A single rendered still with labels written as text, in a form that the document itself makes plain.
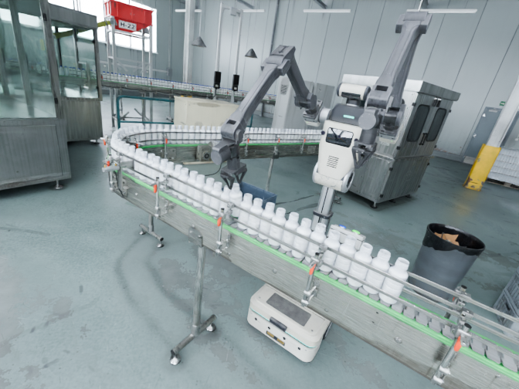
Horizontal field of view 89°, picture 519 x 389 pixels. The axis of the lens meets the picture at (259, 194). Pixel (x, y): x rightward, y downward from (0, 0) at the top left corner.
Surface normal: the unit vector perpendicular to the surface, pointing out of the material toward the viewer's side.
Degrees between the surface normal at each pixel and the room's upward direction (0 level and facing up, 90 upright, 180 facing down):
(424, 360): 90
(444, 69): 90
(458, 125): 90
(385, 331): 90
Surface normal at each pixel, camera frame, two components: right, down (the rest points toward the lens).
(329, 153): -0.56, 0.24
